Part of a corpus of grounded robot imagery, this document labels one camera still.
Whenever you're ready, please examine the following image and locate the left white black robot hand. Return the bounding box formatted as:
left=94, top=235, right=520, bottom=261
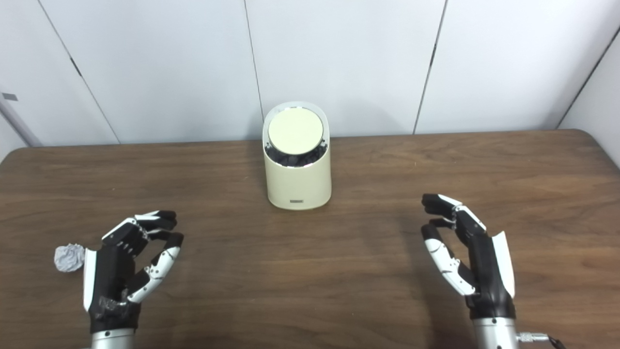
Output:
left=83, top=210, right=185, bottom=335

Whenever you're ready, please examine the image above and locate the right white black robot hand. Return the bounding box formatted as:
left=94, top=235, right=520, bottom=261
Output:
left=420, top=194, right=516, bottom=320

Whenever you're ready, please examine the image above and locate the white paper ball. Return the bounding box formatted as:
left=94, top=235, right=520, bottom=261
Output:
left=54, top=244, right=86, bottom=273

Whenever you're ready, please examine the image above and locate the cream round bin lid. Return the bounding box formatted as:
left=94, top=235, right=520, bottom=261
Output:
left=268, top=108, right=324, bottom=155

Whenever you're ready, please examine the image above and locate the cream-colored round bin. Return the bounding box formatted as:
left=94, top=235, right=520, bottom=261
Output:
left=262, top=101, right=332, bottom=211

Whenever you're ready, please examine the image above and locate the black bin liner bag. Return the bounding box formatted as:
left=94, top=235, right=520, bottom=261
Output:
left=264, top=138, right=329, bottom=168

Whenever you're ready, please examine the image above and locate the grey partition post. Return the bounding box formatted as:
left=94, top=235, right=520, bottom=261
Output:
left=0, top=92, right=42, bottom=147

